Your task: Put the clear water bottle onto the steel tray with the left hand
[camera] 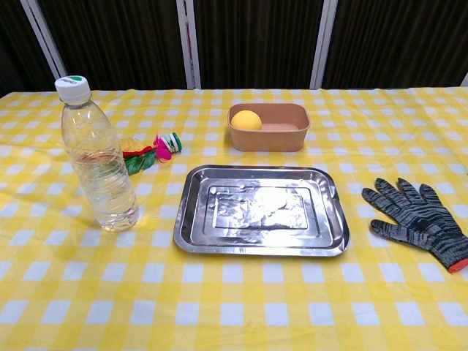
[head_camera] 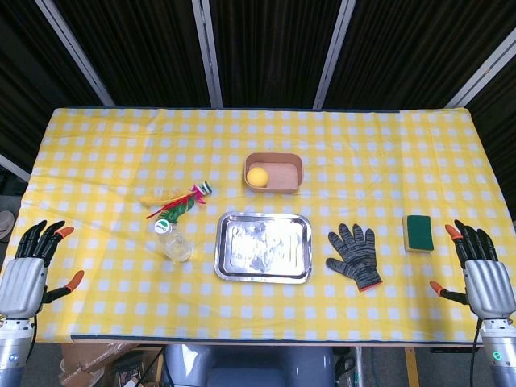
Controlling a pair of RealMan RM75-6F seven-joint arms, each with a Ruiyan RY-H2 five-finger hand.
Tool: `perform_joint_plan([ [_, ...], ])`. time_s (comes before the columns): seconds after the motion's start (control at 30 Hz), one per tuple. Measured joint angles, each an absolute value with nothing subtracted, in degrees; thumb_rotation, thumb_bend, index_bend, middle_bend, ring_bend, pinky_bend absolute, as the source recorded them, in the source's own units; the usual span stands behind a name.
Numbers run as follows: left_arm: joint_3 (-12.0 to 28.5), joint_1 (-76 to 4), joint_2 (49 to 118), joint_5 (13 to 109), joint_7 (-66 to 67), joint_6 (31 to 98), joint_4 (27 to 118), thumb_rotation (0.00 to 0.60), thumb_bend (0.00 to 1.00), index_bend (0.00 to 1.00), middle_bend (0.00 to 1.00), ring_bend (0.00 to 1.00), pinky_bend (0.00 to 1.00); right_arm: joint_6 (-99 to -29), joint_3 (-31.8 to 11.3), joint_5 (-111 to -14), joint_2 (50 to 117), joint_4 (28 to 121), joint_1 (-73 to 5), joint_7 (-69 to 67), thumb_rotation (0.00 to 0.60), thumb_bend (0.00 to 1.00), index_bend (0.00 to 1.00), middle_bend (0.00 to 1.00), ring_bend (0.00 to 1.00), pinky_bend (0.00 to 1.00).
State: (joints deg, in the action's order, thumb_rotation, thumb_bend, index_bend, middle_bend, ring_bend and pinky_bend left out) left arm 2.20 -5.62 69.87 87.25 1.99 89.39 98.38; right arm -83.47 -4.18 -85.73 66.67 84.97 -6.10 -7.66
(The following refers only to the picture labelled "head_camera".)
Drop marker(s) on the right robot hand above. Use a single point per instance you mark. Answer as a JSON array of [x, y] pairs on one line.
[[485, 278]]

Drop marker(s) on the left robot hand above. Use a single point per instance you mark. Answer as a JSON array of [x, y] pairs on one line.
[[24, 278]]

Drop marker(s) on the clear plastic bottle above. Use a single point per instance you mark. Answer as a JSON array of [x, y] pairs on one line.
[[174, 242]]

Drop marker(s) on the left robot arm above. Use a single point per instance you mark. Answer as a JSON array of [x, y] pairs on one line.
[[14, 350]]

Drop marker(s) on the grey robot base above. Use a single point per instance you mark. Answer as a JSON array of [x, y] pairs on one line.
[[250, 364]]

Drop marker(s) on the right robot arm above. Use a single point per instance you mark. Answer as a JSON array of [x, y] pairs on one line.
[[500, 354]]

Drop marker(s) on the metal tray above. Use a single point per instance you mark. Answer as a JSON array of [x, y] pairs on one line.
[[264, 247]]

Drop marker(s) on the green yellow sponge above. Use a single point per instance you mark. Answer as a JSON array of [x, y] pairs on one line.
[[419, 233]]

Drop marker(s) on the cardboard box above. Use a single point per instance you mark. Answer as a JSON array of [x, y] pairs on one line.
[[101, 363]]

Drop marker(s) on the grey striped work glove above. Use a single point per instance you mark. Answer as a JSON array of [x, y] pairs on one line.
[[354, 255]]

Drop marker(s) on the colourful feather shuttlecock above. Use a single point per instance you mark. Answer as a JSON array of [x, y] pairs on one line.
[[177, 201]]

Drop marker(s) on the yellow checkered tablecloth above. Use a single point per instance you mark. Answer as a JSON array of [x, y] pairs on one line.
[[258, 225]]

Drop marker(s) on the brown paper box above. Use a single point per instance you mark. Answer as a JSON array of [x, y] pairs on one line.
[[273, 173]]

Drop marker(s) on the yellow ball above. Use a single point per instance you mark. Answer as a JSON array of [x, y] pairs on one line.
[[257, 177]]

